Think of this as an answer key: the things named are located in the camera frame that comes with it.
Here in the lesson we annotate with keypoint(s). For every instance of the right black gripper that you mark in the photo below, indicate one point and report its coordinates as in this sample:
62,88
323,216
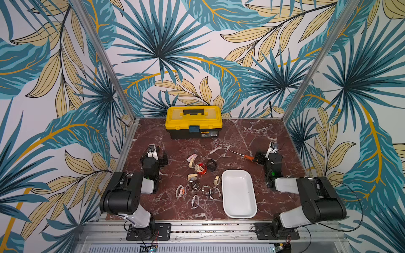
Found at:
260,157

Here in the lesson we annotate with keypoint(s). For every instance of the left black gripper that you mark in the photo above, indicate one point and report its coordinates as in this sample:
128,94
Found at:
162,159

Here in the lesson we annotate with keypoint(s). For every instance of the orange clear strap watch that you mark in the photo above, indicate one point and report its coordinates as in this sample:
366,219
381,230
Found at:
180,191

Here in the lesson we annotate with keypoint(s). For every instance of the brown strap teal watch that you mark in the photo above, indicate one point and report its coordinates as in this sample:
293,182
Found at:
194,186

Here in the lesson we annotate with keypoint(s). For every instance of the red transparent watch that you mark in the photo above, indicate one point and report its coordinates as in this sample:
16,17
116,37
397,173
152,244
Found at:
200,168

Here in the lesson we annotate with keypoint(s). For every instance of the clear strap purple watch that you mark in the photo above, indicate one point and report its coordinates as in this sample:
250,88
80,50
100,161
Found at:
195,202

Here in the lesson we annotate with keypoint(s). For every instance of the small beige watch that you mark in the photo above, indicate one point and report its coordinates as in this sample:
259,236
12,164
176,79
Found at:
216,181

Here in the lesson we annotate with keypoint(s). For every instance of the dark strap rose gold watch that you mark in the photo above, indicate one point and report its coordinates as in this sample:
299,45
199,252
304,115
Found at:
206,190

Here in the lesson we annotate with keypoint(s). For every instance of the black band watch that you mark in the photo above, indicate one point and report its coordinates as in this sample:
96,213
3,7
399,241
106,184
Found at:
211,165

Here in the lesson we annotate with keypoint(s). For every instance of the white strap watch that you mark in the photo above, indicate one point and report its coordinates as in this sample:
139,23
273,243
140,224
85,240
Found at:
214,193

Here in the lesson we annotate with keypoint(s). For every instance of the pink beige strap watch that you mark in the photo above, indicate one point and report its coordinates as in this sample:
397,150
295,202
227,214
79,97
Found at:
191,161

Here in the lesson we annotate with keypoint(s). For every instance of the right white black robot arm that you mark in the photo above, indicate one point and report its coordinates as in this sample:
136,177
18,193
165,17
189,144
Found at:
318,199

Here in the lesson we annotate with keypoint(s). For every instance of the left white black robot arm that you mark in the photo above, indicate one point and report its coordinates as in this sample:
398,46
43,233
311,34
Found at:
122,194

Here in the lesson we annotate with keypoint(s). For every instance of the white plastic storage tray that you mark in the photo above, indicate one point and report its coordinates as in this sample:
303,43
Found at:
239,200

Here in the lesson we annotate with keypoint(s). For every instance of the yellow black toolbox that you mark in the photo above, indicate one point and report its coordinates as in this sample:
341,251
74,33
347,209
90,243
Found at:
194,122

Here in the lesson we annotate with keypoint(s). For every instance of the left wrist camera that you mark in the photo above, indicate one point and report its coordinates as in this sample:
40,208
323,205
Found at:
152,151

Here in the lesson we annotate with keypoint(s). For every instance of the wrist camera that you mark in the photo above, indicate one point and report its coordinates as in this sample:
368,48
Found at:
152,151
273,148

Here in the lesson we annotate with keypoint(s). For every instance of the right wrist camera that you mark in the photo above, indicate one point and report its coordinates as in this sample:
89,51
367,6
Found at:
273,148

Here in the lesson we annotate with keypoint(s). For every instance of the orange handled screwdriver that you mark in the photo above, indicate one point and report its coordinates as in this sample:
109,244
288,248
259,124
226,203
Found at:
250,158

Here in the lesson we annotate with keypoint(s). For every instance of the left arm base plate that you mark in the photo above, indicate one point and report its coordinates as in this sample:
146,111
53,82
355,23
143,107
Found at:
155,231

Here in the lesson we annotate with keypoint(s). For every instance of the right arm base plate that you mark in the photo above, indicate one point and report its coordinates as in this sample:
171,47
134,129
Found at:
271,231

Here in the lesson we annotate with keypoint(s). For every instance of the right aluminium corner post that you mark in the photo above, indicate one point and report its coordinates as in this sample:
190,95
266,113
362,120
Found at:
330,40

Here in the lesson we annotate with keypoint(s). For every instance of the aluminium corner post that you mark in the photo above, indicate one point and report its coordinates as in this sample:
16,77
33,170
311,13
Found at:
94,38
330,40

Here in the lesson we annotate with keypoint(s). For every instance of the left aluminium corner post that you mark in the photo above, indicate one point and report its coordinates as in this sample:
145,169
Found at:
94,38

